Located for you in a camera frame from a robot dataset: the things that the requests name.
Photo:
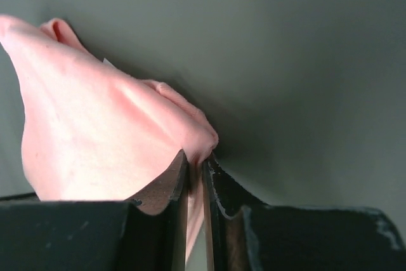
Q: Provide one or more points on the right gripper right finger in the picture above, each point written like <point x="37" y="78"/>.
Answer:
<point x="245" y="233"/>

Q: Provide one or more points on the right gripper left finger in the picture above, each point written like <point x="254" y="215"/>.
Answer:
<point x="144" y="232"/>

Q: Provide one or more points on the salmon pink t shirt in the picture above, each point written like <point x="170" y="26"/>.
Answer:
<point x="91" y="131"/>

